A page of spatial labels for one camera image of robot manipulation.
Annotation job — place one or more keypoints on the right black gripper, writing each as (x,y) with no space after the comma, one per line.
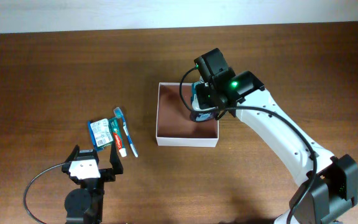
(204,98)

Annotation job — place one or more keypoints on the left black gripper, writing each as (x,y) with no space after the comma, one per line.
(109,174)

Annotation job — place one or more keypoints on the teal mouthwash bottle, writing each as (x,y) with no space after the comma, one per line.
(197,91)

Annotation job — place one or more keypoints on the clear pump soap bottle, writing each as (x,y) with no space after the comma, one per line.
(200,116)

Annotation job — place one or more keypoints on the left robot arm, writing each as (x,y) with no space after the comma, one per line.
(85,204)

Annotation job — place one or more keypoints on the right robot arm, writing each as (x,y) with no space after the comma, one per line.
(327,185)

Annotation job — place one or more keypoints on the blue razor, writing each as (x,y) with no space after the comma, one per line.
(96,148)

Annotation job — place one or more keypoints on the green red toothpaste tube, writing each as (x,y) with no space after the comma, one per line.
(116,133)

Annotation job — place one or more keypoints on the pink cardboard box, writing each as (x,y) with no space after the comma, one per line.
(174,127)

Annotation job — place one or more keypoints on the blue white toothbrush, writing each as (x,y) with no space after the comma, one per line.
(119,114)

